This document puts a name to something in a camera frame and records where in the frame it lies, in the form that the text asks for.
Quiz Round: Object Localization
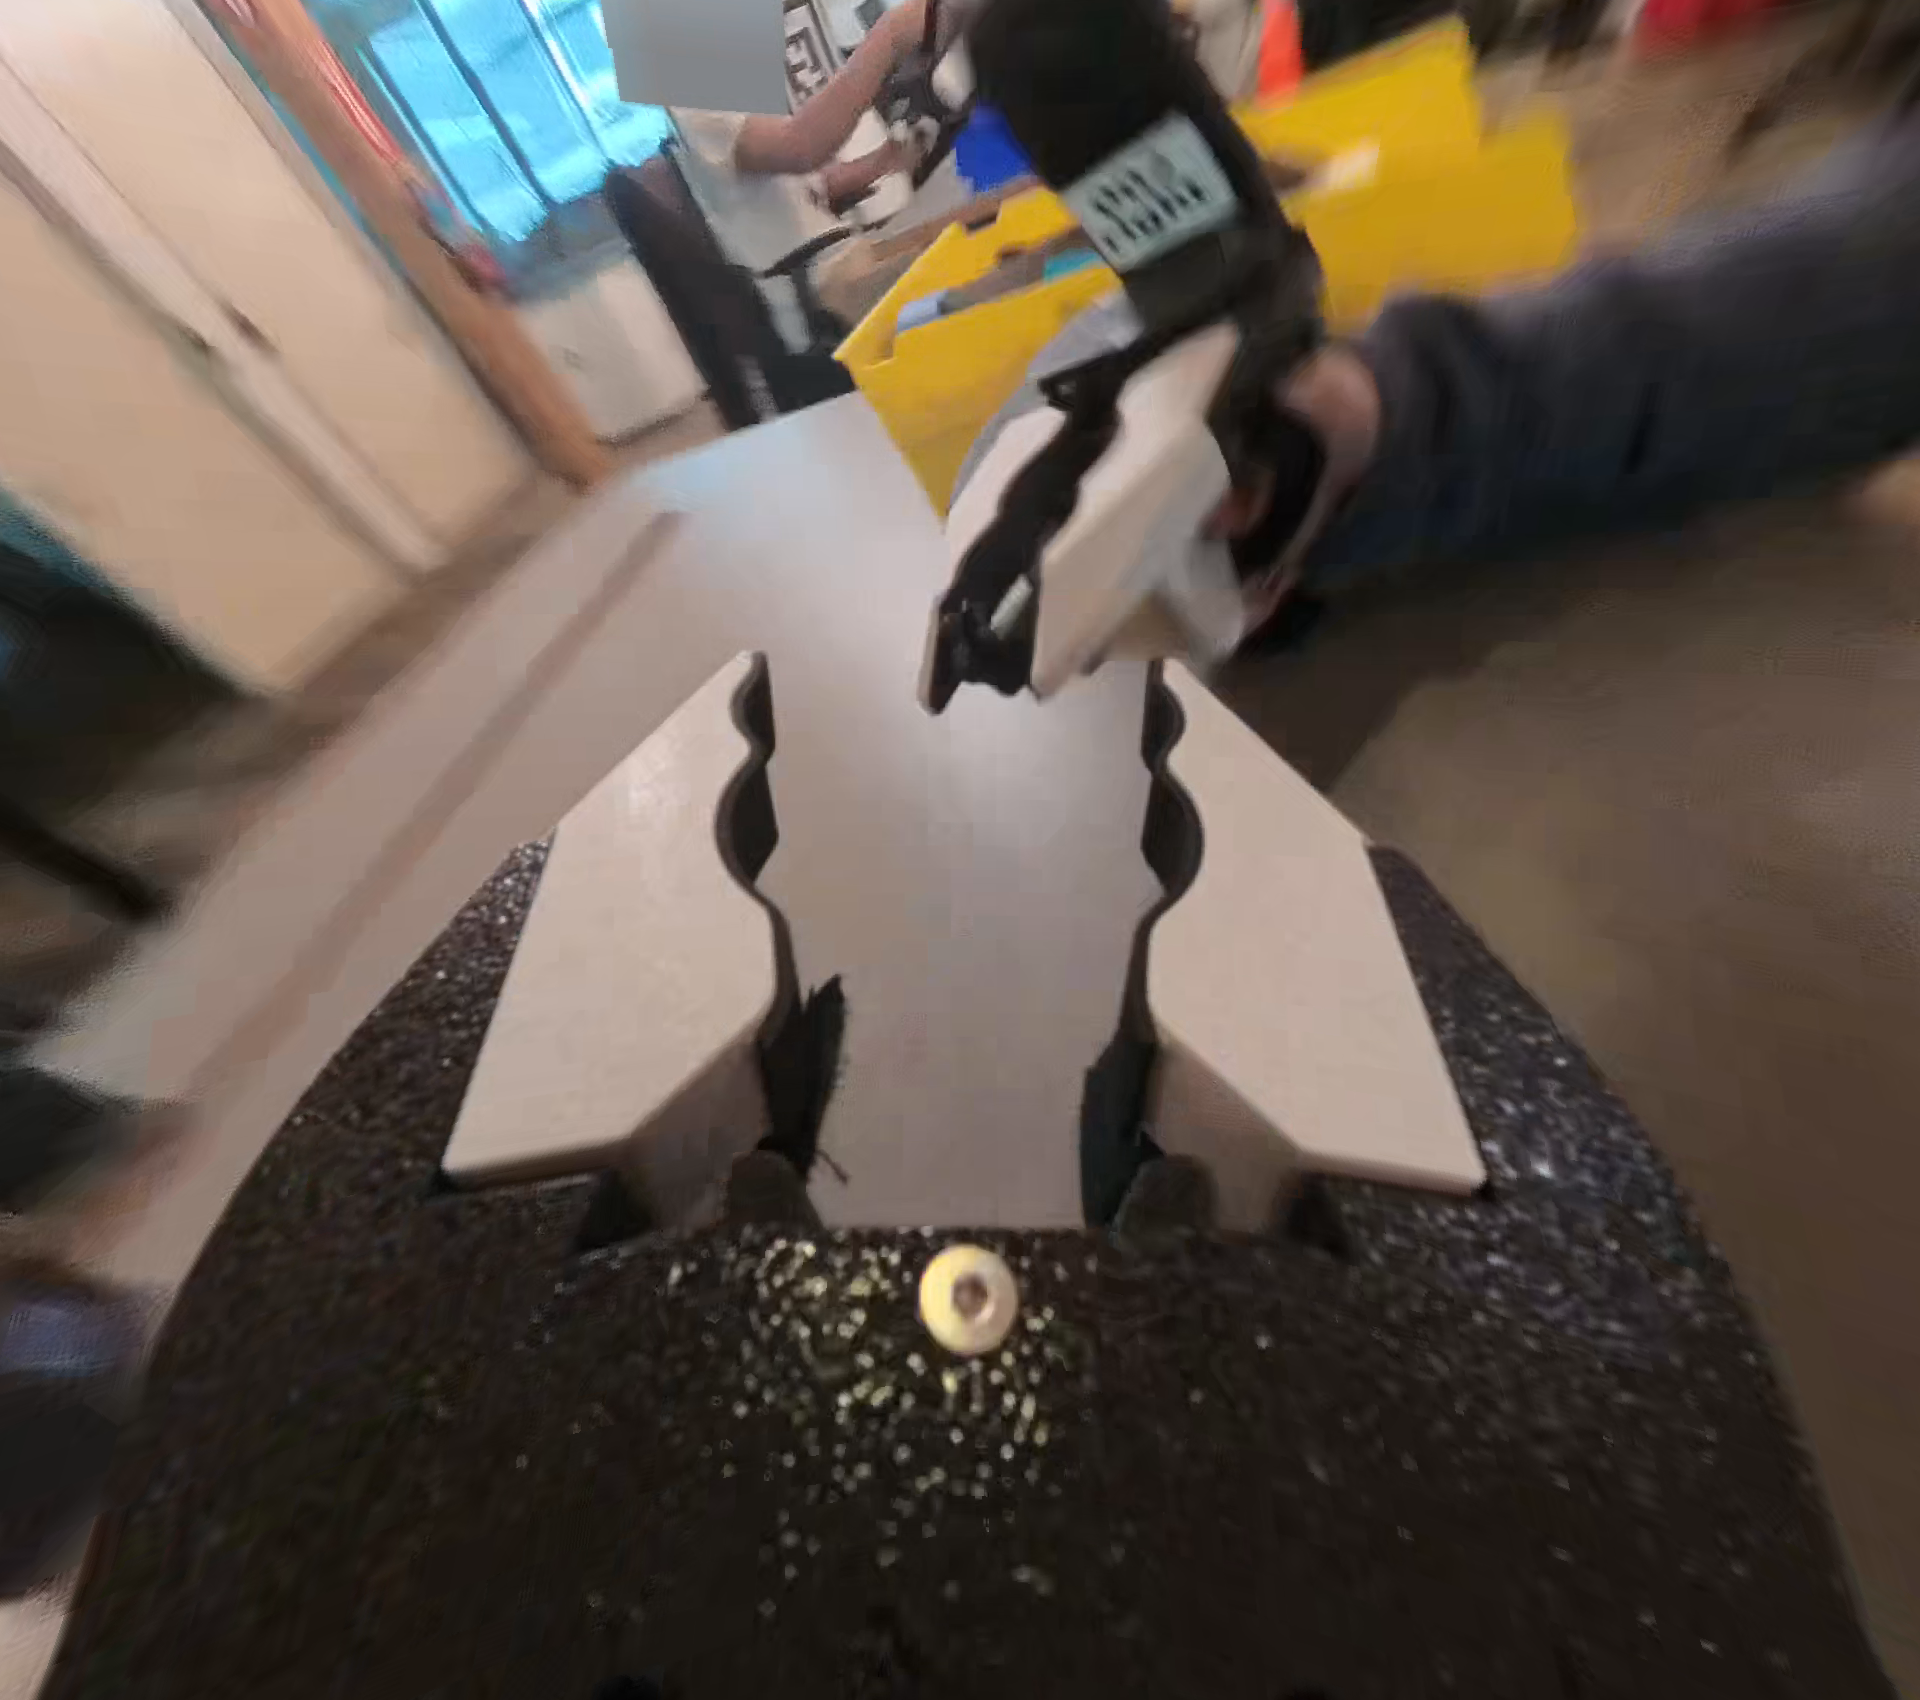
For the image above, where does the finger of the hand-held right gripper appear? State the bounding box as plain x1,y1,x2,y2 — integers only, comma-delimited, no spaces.
1026,327,1249,701
936,372,1128,623

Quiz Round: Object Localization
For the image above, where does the office chair with brown jacket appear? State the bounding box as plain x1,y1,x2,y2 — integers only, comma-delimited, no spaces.
599,162,858,430

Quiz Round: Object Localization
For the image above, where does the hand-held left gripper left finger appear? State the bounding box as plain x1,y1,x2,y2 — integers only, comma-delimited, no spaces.
442,653,846,1233

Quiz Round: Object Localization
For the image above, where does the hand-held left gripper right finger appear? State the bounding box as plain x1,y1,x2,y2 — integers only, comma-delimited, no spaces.
1079,659,1489,1234

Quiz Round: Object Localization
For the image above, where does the yellow plastic bin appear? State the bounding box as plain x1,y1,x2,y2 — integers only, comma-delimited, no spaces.
832,21,1580,518

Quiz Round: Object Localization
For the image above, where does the white recycling cabinet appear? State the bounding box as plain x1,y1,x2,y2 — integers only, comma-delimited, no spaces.
516,245,710,446

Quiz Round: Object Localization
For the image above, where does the person's right forearm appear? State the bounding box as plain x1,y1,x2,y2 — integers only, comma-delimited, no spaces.
1319,116,1920,592

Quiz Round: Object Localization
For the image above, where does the wooden post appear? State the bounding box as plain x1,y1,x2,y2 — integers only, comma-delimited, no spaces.
81,0,618,489

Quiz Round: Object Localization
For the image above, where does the beige door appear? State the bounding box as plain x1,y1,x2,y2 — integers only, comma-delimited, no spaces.
0,171,408,699
0,0,528,562

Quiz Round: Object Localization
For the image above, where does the large paned window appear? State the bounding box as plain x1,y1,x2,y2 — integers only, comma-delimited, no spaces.
246,0,678,249

